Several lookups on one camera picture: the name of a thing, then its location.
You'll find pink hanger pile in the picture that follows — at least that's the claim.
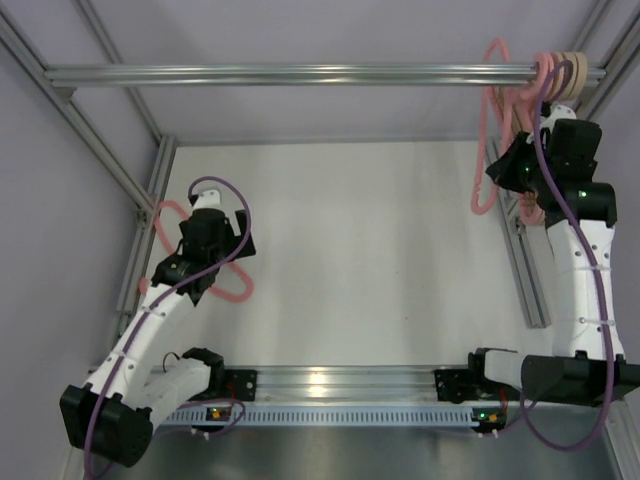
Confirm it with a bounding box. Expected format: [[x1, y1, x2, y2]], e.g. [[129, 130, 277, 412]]
[[470, 37, 511, 216], [490, 52, 554, 226]]

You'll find beige hanger with right hook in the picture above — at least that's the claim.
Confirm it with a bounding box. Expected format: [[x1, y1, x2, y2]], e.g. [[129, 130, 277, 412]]
[[566, 52, 579, 100]]

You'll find beige hanger bottom pile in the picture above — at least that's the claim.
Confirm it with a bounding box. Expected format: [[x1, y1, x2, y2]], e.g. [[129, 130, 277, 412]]
[[571, 52, 588, 100]]

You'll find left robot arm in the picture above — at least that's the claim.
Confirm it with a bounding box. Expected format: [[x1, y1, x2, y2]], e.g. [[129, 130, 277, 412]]
[[59, 208, 256, 467]]

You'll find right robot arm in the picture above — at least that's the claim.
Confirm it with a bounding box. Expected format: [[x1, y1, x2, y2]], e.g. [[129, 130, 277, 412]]
[[469, 117, 639, 407]]

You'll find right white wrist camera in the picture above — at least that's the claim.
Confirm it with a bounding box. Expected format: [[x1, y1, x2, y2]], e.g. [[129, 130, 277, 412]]
[[540, 104, 577, 132]]

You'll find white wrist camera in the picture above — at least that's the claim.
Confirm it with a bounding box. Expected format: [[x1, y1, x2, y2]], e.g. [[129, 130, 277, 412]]
[[540, 104, 577, 132], [188, 187, 222, 211]]

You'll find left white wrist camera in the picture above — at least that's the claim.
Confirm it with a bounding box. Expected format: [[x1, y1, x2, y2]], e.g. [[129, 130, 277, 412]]
[[188, 187, 222, 211]]

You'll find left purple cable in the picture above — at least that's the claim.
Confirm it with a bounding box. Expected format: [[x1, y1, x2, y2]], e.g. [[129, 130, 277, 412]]
[[82, 175, 250, 476]]

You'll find aluminium frame structure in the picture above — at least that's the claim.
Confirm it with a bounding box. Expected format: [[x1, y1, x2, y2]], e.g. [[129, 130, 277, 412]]
[[0, 0, 640, 331]]

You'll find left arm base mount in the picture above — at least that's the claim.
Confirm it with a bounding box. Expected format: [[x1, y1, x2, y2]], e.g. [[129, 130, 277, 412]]
[[211, 369, 258, 402]]

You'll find aluminium hanging rail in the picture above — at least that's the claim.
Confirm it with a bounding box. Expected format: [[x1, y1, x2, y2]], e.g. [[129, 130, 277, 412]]
[[43, 61, 607, 89]]

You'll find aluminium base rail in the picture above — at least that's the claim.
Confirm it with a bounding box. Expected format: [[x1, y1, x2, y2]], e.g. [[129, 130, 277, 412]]
[[226, 366, 500, 404]]

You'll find perforated cable duct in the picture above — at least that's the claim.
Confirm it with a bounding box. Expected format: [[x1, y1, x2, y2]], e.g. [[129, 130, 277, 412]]
[[164, 405, 484, 428]]

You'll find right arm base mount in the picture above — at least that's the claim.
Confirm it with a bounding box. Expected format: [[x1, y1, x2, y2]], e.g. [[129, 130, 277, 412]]
[[434, 368, 494, 404]]

